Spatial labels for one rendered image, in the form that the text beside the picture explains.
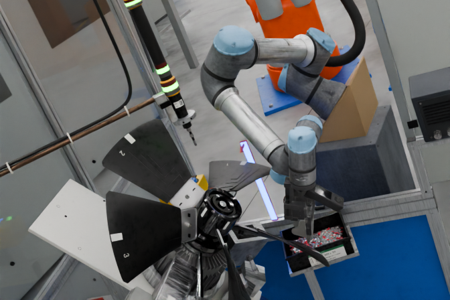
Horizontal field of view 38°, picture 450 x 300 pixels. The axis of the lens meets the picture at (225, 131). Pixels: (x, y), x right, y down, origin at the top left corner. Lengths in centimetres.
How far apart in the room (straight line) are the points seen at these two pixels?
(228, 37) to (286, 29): 356
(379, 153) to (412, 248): 35
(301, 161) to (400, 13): 184
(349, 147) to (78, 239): 101
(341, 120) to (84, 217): 98
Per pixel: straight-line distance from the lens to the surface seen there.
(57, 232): 189
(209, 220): 177
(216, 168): 210
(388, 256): 241
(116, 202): 164
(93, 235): 192
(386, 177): 239
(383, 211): 228
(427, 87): 203
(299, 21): 557
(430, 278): 247
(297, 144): 175
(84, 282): 250
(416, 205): 226
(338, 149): 236
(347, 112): 235
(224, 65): 203
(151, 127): 194
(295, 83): 238
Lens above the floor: 205
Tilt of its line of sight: 22 degrees down
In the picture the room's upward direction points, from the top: 23 degrees counter-clockwise
